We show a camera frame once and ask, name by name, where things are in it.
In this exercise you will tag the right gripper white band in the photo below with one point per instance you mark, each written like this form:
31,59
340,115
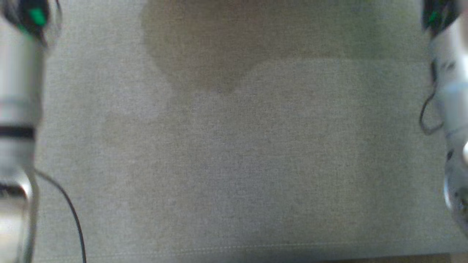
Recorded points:
437,14

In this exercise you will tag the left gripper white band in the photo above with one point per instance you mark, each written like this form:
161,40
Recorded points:
31,16

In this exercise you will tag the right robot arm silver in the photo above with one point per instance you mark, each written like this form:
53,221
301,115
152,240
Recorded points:
455,109

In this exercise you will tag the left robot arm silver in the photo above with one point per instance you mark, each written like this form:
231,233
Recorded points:
16,102

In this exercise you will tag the grey fabric ottoman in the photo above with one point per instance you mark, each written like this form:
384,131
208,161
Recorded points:
234,146

